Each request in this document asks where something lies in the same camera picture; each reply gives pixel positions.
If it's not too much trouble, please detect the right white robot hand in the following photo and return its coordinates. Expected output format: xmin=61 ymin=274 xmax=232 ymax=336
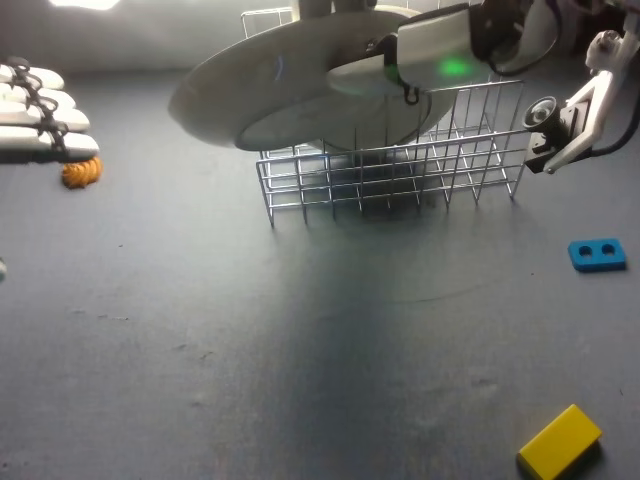
xmin=292 ymin=0 xmax=564 ymax=105

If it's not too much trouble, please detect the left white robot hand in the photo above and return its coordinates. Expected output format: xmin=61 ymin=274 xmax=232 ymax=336
xmin=0 ymin=57 xmax=101 ymax=284

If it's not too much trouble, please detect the white plate thin black rim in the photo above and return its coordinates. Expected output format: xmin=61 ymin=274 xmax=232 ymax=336
xmin=167 ymin=4 xmax=454 ymax=152

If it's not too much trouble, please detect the orange swirl pastry toy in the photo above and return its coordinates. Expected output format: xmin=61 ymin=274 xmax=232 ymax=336
xmin=61 ymin=157 xmax=105 ymax=190

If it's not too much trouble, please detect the blue block with two holes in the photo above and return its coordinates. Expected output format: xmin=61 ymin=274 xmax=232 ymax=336
xmin=567 ymin=238 xmax=628 ymax=274

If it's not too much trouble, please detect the yellow rectangular block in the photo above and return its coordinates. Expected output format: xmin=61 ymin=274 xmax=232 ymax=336
xmin=516 ymin=403 xmax=604 ymax=480

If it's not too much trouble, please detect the silver wire rack shelf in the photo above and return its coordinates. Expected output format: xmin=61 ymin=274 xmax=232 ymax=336
xmin=241 ymin=7 xmax=526 ymax=229

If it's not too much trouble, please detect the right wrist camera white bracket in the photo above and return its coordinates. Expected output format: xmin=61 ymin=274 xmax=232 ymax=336
xmin=522 ymin=29 xmax=640 ymax=176

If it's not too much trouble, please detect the black camera cable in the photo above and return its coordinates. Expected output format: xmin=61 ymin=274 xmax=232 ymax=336
xmin=592 ymin=107 xmax=640 ymax=156

